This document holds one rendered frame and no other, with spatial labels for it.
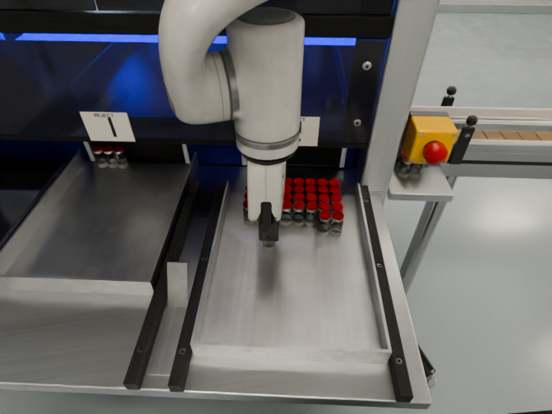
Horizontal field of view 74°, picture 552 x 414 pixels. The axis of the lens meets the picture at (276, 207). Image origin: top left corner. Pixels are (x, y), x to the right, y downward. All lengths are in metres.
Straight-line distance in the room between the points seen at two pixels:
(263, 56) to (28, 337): 0.50
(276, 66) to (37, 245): 0.54
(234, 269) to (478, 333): 1.29
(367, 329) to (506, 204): 1.88
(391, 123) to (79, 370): 0.61
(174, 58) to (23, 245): 0.50
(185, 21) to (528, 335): 1.71
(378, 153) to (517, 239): 1.56
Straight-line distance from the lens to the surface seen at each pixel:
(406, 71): 0.64
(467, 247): 2.03
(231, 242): 0.65
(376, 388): 0.54
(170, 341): 0.56
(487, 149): 0.92
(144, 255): 0.67
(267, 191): 0.48
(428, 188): 0.82
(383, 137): 0.69
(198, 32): 0.34
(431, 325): 1.68
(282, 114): 0.43
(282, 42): 0.40
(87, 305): 0.64
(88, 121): 0.75
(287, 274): 0.60
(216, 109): 0.41
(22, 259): 0.75
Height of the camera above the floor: 1.37
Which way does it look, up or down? 43 degrees down
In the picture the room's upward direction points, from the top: straight up
